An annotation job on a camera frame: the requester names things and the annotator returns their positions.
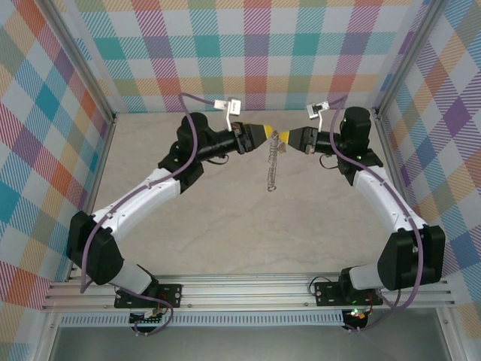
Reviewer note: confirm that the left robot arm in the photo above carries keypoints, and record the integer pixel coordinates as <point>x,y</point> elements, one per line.
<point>146,192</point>

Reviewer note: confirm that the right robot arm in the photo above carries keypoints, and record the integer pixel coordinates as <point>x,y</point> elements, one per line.
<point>379,195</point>

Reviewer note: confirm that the black controller board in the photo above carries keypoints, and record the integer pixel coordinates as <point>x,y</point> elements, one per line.
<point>146,320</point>
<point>357,319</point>

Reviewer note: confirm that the grey metal panel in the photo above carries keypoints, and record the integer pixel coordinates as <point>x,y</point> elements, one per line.
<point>244,346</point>

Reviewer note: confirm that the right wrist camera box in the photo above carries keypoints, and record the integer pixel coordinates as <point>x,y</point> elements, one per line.
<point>312,112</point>

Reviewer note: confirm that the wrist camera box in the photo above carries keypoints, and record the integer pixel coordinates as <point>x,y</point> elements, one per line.
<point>312,112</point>
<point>235,106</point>

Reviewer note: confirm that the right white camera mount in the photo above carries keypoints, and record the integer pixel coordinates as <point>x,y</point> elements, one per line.
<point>321,123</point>

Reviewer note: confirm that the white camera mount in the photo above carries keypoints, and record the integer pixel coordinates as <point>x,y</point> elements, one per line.
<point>321,123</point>
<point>229,121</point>

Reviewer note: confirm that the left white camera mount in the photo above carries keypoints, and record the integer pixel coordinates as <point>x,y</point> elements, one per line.
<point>229,121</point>

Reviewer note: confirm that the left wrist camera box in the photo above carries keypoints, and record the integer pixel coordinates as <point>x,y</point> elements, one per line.
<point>235,106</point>

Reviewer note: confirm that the aluminium frame side rail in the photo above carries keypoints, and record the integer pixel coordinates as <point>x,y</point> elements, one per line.
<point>392,161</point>
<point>102,161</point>

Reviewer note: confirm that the aluminium frame corner post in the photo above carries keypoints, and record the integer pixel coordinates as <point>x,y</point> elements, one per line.
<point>80,56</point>
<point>407,56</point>

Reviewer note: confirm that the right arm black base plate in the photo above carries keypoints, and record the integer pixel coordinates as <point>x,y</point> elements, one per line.
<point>327,293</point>

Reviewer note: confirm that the long aluminium mounting rail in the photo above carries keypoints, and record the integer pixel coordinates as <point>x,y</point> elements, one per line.
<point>244,293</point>

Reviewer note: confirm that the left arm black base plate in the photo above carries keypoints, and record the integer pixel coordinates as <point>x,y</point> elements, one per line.
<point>171,295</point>

